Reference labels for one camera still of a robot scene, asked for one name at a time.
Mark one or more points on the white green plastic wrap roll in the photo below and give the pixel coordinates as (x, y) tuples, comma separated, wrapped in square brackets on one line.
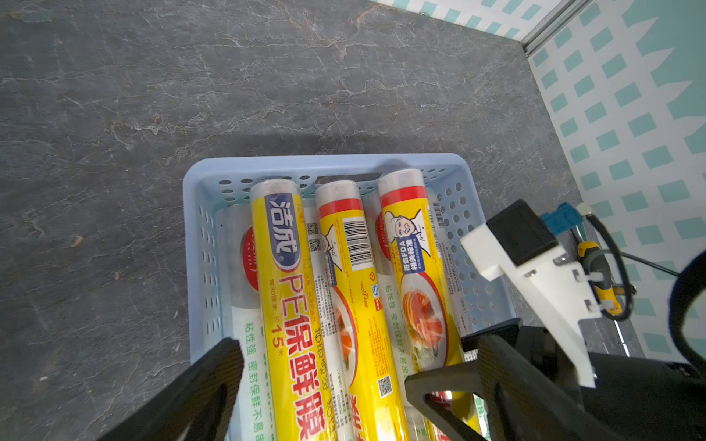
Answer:
[(462, 319)]

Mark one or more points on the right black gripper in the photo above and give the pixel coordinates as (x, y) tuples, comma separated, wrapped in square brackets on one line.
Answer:
[(640, 399)]

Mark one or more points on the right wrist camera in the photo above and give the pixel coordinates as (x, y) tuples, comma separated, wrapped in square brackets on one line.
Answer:
[(522, 246)]

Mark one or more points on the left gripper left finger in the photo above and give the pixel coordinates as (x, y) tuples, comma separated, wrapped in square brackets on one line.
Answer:
[(197, 405)]

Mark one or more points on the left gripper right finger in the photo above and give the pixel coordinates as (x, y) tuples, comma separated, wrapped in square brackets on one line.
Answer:
[(524, 405)]

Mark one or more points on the light blue plastic basket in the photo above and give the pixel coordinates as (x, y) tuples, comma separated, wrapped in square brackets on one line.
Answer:
[(212, 186)]

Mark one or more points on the yellow plastic wrap roll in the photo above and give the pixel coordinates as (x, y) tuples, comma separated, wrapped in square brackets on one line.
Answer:
[(408, 225), (375, 400), (302, 402)]

